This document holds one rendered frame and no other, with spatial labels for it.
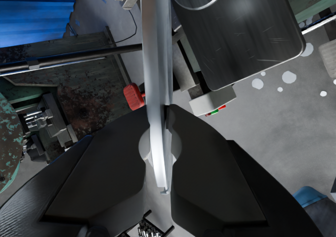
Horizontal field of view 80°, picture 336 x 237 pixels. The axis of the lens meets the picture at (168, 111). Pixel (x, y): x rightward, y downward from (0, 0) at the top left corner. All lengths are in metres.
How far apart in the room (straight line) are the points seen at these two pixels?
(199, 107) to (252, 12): 0.33
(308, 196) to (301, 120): 0.65
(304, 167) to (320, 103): 0.35
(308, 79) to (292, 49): 0.82
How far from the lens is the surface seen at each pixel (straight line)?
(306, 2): 0.41
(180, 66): 0.55
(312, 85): 1.10
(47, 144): 3.43
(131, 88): 0.53
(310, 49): 0.41
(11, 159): 1.46
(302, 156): 1.24
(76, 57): 1.15
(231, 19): 0.30
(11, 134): 1.47
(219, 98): 0.57
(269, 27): 0.28
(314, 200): 0.55
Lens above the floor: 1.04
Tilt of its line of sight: 39 degrees down
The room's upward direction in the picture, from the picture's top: 114 degrees counter-clockwise
